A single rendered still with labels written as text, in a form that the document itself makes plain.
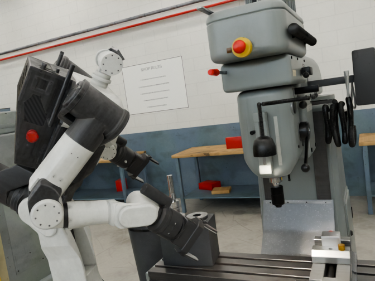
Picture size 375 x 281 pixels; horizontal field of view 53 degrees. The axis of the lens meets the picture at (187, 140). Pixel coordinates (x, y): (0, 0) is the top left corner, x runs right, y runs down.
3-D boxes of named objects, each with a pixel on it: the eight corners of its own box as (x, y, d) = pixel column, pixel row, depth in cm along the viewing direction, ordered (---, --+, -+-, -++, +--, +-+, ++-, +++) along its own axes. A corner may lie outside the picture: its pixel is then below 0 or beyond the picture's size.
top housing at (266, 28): (287, 49, 109) (280, -7, 108) (205, 64, 121) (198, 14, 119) (308, 57, 151) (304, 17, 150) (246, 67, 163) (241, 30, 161)
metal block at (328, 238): (340, 253, 131) (339, 236, 130) (322, 252, 133) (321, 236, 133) (341, 247, 135) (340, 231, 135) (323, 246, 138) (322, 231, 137)
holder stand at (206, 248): (213, 266, 153) (206, 219, 151) (163, 266, 160) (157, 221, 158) (220, 253, 164) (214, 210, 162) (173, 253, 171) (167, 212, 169)
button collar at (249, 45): (251, 55, 112) (249, 35, 111) (232, 58, 115) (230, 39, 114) (253, 56, 114) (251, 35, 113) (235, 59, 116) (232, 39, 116)
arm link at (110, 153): (117, 170, 152) (95, 158, 145) (110, 157, 160) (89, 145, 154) (134, 149, 151) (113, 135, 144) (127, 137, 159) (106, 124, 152)
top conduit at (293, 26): (299, 33, 110) (298, 21, 110) (285, 36, 112) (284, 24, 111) (317, 45, 150) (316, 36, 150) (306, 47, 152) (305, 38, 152)
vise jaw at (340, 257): (351, 265, 124) (350, 253, 124) (312, 262, 129) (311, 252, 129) (351, 257, 129) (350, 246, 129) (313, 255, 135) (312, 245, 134)
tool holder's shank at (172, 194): (176, 199, 163) (173, 174, 161) (176, 200, 159) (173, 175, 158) (169, 200, 163) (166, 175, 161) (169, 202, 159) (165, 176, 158)
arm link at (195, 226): (186, 261, 111) (155, 245, 106) (174, 246, 120) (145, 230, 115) (210, 226, 112) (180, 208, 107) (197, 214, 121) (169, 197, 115)
